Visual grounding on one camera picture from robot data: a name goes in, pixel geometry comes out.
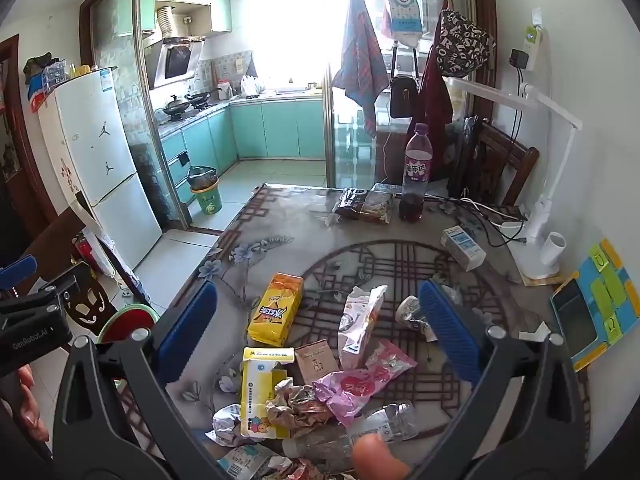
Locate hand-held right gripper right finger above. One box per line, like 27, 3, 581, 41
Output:
410, 279, 586, 480

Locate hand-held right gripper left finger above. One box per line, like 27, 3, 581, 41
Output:
52, 280, 236, 480

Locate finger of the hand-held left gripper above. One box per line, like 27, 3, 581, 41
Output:
39, 261, 96, 322
0, 255, 38, 290

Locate light pink wrapper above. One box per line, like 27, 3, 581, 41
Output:
365, 339, 418, 377

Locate red bucket with green rim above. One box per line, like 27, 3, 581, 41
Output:
97, 305, 161, 346

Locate yellow snack box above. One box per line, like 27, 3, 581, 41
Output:
247, 272, 304, 348

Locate tall white pink wrapper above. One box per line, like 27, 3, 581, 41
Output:
337, 285, 388, 371

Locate yellow white carton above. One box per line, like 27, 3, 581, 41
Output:
240, 346, 296, 438

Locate silver foil packet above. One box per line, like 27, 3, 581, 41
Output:
212, 403, 256, 447

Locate pink heart print wrapper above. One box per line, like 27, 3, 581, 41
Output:
313, 367, 396, 428

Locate small brown box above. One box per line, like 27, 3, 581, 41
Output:
294, 339, 337, 386

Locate foil wrapper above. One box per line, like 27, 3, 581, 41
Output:
265, 377, 333, 431

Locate crushed clear plastic bottle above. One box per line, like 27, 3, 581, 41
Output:
282, 400, 420, 462

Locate white blue print packet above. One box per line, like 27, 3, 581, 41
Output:
217, 442, 293, 480

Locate red wrapper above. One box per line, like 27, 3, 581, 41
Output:
282, 460, 356, 480

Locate green trash bin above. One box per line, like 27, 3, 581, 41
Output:
187, 165, 223, 216

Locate person's left hand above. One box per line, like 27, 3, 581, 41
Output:
15, 364, 52, 443

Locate person's right hand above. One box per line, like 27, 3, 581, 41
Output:
352, 432, 412, 480

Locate red fire extinguisher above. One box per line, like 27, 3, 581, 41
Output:
75, 232, 104, 277

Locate carved wooden chair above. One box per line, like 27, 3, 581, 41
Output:
10, 205, 151, 341

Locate white medicine box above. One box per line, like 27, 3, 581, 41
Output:
441, 225, 487, 272

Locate white tissue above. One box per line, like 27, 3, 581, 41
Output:
519, 321, 551, 344

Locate wooden coaster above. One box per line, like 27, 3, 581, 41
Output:
517, 265, 563, 288

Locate black smartphone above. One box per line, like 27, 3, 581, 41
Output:
551, 277, 599, 356

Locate white refrigerator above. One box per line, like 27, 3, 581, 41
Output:
39, 66, 163, 271

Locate white cup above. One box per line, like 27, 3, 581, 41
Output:
542, 232, 567, 268

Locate white desk lamp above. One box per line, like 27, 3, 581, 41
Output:
445, 76, 583, 281

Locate bread packet with dark label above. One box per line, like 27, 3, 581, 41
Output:
332, 183, 403, 224

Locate purple drink bottle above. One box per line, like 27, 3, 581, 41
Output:
398, 122, 434, 223

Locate dark wooden chair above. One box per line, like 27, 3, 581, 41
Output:
460, 117, 540, 207

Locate glass sliding door panel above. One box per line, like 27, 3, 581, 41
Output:
325, 0, 476, 186
92, 0, 193, 231

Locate clear plastic drawer organiser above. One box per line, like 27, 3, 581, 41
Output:
42, 60, 68, 86

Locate dark green bag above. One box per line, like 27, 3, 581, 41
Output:
24, 52, 61, 78

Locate teal kitchen base cabinets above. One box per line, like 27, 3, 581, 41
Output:
157, 99, 326, 206

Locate dark red garment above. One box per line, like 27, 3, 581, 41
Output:
417, 45, 453, 181

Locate black handbag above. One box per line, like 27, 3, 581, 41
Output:
389, 76, 418, 120

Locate range hood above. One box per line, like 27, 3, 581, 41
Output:
152, 37, 206, 88

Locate plaid hanging cloth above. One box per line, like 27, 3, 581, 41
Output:
331, 0, 390, 138

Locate black white lettered bag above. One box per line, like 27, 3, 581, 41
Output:
434, 9, 492, 78

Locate blue white smiley bag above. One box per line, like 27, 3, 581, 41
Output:
384, 0, 426, 48

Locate black cable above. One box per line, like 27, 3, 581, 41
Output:
452, 199, 526, 248

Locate white green wall device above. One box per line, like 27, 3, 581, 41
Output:
522, 25, 543, 71

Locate teal kitchen wall cabinets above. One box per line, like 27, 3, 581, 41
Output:
117, 0, 233, 36

